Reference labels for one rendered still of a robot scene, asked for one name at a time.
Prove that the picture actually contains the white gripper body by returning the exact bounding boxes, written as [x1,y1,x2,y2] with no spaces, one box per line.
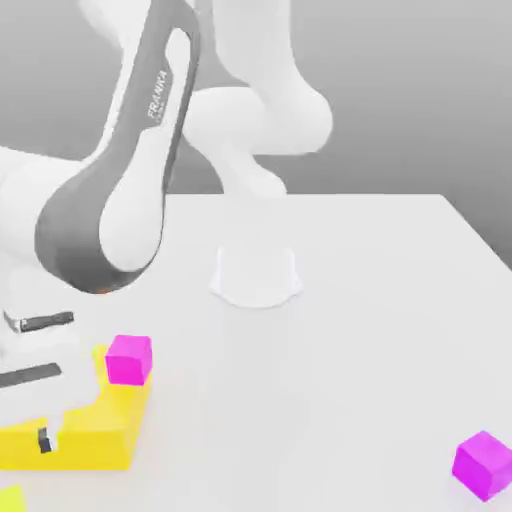
[0,334,102,432]

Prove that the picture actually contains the small yellow cube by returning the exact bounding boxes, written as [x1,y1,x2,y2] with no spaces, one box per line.
[0,484,30,512]

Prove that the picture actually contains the small magenta cube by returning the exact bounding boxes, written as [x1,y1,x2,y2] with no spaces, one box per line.
[104,334,154,388]

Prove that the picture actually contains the small violet cube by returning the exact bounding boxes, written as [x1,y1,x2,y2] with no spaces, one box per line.
[451,430,512,504]

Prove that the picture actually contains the large yellow box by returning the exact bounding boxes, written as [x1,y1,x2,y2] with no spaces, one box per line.
[0,343,154,472]

